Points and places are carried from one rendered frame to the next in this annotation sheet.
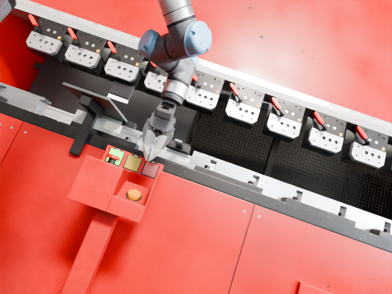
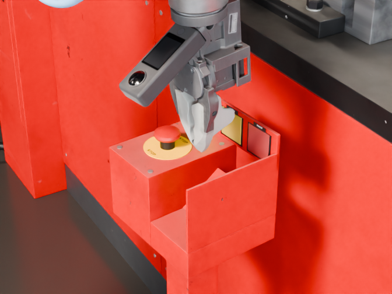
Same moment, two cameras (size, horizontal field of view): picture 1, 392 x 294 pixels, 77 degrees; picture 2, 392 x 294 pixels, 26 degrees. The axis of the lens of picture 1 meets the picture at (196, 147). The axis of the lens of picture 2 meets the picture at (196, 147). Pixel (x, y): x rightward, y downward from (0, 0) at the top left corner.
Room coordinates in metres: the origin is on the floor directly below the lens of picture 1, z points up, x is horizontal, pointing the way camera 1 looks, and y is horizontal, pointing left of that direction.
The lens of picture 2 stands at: (0.20, -0.71, 1.43)
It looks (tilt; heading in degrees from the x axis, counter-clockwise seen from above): 31 degrees down; 57
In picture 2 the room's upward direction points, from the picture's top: straight up
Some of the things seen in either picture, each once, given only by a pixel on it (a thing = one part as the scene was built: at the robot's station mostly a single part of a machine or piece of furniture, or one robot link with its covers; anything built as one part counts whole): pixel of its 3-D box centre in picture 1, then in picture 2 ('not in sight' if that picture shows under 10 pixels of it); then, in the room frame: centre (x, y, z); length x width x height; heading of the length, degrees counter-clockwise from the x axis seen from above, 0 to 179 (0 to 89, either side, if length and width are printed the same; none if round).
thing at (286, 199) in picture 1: (317, 212); not in sight; (1.04, -0.57, 0.89); 0.30 x 0.05 x 0.03; 88
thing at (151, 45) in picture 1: (162, 49); not in sight; (0.65, 0.18, 1.13); 0.11 x 0.11 x 0.08; 43
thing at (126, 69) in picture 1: (126, 66); not in sight; (1.13, 0.45, 1.26); 0.15 x 0.09 x 0.17; 88
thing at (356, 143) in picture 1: (364, 148); not in sight; (1.09, -0.75, 1.26); 0.15 x 0.09 x 0.17; 88
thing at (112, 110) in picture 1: (98, 104); not in sight; (0.99, 0.43, 1.00); 0.26 x 0.18 x 0.01; 178
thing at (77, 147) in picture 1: (83, 126); not in sight; (0.95, 0.43, 0.88); 0.14 x 0.04 x 0.22; 178
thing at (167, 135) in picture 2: (111, 160); (167, 140); (0.75, 0.22, 0.79); 0.04 x 0.04 x 0.04
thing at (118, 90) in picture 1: (121, 91); not in sight; (1.13, 0.43, 1.13); 0.10 x 0.02 x 0.10; 88
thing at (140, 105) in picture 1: (108, 112); not in sight; (1.65, 0.64, 1.12); 1.13 x 0.02 x 0.44; 88
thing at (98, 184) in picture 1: (122, 179); (191, 175); (0.76, 0.18, 0.75); 0.20 x 0.16 x 0.18; 94
